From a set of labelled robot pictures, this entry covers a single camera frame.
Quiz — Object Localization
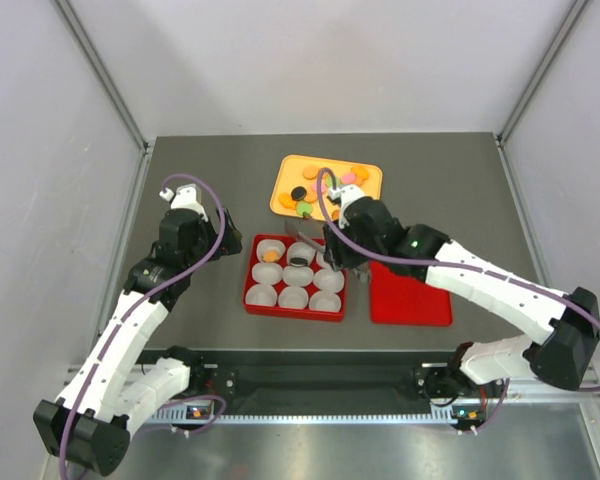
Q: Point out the black sandwich cookie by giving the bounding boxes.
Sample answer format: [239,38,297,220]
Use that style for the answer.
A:
[288,257,310,267]
[290,186,307,201]

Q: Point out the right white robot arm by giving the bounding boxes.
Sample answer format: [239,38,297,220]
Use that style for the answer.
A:
[319,185,600,396]

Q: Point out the orange plastic tray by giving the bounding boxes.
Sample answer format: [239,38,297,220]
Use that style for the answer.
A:
[269,155,383,221]

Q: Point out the orange flower cookie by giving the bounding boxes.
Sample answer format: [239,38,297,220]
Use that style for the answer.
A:
[262,250,280,263]

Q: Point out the orange star cookie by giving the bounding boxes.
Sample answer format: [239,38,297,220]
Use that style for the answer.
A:
[278,192,296,210]

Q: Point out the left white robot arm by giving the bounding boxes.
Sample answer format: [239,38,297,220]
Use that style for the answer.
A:
[33,175,242,479]

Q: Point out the red compartment box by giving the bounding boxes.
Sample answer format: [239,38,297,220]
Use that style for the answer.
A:
[242,234,347,323]

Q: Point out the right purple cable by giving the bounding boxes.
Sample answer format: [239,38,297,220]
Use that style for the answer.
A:
[315,168,600,436]

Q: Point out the red box lid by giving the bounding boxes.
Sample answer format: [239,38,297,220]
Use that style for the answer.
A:
[369,262,453,327]

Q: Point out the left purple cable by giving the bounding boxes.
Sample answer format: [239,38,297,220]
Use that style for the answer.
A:
[57,173,229,479]

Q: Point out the orange round cookie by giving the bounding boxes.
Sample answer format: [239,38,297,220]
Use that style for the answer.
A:
[302,166,319,180]
[304,191,318,204]

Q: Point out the white paper cup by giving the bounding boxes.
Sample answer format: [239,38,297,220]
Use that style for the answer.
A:
[245,284,278,307]
[308,290,342,313]
[282,266,314,288]
[315,252,332,270]
[251,262,283,286]
[278,286,309,310]
[256,238,286,263]
[313,268,345,294]
[287,242,316,267]

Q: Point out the purple cable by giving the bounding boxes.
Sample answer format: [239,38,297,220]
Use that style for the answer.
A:
[315,168,600,436]
[57,173,229,479]

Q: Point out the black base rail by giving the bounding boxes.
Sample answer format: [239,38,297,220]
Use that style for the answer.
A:
[134,347,511,416]

